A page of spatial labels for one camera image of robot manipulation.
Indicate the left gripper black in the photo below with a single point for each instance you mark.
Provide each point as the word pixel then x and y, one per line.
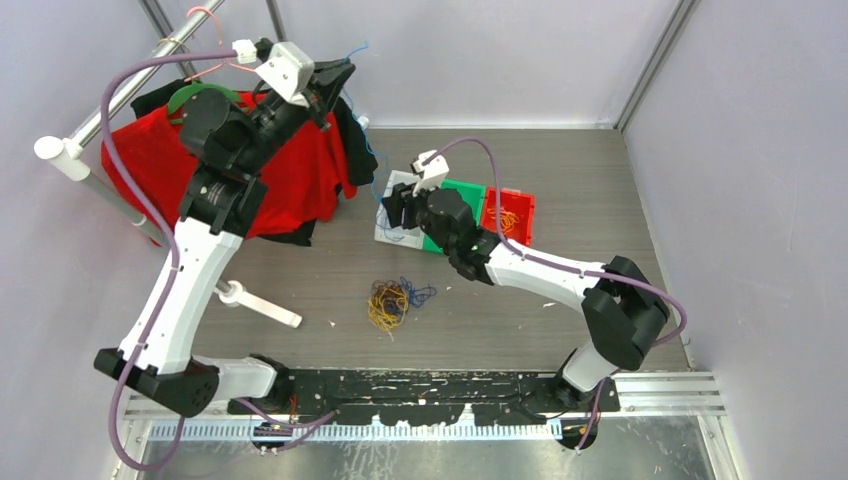
pixel 328 82

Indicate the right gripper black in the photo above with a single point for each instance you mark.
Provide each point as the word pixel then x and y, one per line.
pixel 395 204

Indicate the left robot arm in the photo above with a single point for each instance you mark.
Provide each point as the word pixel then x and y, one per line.
pixel 222 200

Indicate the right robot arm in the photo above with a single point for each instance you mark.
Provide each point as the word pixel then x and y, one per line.
pixel 624 314

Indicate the black t-shirt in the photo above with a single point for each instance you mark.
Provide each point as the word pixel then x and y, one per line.
pixel 358 152

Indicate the white plastic bin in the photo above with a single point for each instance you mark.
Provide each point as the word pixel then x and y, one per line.
pixel 413 239

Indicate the green plastic bin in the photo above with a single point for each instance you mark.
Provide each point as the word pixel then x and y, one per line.
pixel 473 194

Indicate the red t-shirt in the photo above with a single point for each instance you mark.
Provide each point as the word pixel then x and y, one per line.
pixel 146 159

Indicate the red plastic bin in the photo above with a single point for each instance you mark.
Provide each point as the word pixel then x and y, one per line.
pixel 516 214

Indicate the green clothes hanger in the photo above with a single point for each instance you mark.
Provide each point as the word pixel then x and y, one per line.
pixel 190 91

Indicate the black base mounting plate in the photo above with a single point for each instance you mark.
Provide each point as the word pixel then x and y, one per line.
pixel 436 397

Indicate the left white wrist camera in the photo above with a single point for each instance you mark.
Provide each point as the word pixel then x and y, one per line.
pixel 287 71

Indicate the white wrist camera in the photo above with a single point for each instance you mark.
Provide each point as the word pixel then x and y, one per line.
pixel 287 71
pixel 431 169

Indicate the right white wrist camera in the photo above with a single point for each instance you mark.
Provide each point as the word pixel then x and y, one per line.
pixel 431 169

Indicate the white slotted cable duct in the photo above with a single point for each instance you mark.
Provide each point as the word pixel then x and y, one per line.
pixel 464 430

